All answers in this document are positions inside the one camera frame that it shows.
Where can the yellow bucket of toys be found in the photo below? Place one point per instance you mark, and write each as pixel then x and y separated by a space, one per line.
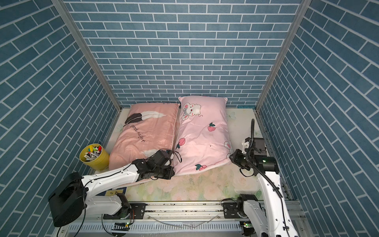
pixel 95 156

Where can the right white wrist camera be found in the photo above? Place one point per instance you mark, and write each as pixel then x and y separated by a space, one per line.
pixel 246 145

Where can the light pink strawberry pillow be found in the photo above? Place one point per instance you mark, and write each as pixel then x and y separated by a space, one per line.
pixel 203 141

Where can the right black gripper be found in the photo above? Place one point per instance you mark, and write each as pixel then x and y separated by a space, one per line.
pixel 235 158

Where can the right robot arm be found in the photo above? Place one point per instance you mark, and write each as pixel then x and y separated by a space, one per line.
pixel 266 195

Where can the salmon pink feather pillow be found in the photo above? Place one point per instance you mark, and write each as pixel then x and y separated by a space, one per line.
pixel 149 127

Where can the aluminium mounting rail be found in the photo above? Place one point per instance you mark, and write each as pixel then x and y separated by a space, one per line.
pixel 177 218

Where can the floral bed sheet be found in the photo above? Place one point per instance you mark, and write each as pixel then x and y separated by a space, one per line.
pixel 216 184

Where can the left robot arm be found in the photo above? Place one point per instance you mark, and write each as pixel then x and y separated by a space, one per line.
pixel 78 195

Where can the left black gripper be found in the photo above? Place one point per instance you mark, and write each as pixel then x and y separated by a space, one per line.
pixel 169 176

